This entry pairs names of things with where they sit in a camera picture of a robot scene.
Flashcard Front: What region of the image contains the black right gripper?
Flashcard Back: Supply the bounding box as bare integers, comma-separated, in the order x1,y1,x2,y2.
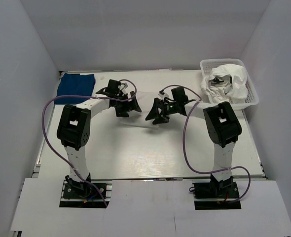
146,97,180,124

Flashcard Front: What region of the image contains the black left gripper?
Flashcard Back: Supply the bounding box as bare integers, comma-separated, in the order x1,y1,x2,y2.
113,91,141,117

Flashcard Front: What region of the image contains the white green-sleeved Charlie Brown shirt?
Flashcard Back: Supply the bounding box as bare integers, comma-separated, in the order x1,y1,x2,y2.
119,90,165,130

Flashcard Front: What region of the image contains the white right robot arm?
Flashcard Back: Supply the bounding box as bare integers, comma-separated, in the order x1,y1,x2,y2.
145,85,242,197

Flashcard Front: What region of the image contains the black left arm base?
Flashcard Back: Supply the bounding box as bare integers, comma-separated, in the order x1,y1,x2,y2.
59,175,111,209

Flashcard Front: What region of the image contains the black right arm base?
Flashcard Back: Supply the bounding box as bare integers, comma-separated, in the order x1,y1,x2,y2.
189,175,241,210

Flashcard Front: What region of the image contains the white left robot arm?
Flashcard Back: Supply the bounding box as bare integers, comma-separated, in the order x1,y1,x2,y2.
57,79,142,197

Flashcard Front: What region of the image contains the folded blue t-shirt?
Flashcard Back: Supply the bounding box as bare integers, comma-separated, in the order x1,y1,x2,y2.
56,73,96,96

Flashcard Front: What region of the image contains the white plastic basket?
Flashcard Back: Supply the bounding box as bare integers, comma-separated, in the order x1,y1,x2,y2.
200,58,259,110

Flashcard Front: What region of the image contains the crumpled white t-shirt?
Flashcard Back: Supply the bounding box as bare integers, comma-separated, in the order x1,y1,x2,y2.
200,64,248,104

